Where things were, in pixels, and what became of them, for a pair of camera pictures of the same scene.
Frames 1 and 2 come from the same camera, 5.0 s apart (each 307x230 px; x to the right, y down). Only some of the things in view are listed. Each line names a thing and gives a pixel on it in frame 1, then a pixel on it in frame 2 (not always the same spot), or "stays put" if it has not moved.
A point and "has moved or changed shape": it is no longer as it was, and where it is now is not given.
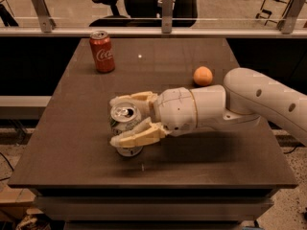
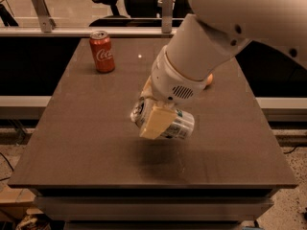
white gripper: x=175 y=109 → x=170 y=80
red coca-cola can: x=103 y=51 stays put
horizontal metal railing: x=154 y=32 stays put
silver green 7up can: x=123 y=116 has moved or changed shape
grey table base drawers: x=153 y=208 stays put
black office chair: x=144 y=6 stays put
